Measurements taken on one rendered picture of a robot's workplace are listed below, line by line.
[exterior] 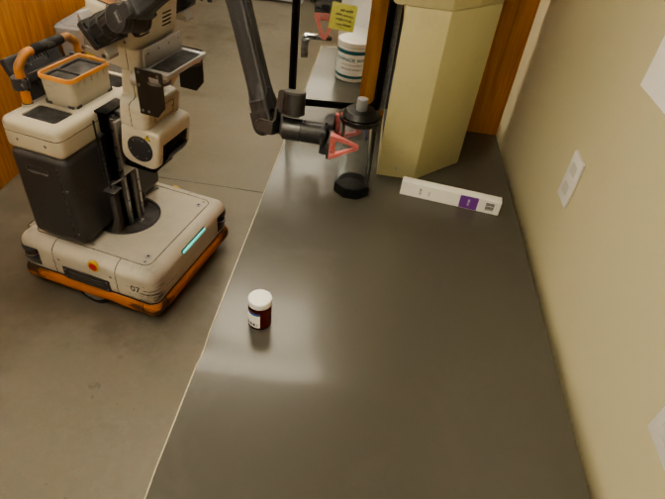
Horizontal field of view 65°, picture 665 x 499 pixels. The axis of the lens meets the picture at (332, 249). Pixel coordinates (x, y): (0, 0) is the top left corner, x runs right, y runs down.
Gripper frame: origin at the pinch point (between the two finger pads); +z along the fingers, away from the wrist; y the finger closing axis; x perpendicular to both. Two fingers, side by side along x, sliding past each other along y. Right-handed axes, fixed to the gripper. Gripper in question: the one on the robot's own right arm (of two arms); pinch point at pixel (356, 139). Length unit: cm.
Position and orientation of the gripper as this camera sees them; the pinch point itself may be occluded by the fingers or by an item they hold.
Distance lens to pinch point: 140.1
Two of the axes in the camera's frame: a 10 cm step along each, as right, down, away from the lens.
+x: -1.0, 7.6, 6.4
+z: 9.9, 1.5, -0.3
